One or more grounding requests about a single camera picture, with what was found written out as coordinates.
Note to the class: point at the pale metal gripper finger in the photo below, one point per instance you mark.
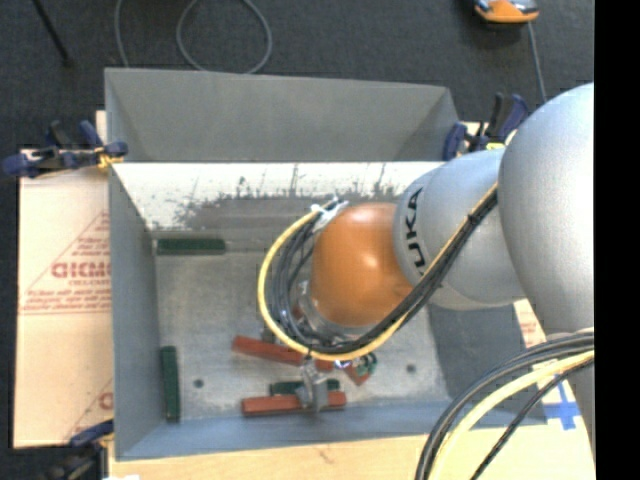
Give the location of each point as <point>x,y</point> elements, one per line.
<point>321,395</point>
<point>308,385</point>

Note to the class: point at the dark green flat block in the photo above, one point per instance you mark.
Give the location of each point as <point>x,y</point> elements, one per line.
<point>190,246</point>
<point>170,383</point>
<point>286,387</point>

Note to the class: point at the red-brown flat block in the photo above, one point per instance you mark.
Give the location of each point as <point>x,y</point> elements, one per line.
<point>265,350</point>
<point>270,405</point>
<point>358,378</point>

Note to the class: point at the grey metal bin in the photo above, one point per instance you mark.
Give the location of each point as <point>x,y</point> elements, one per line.
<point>210,318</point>

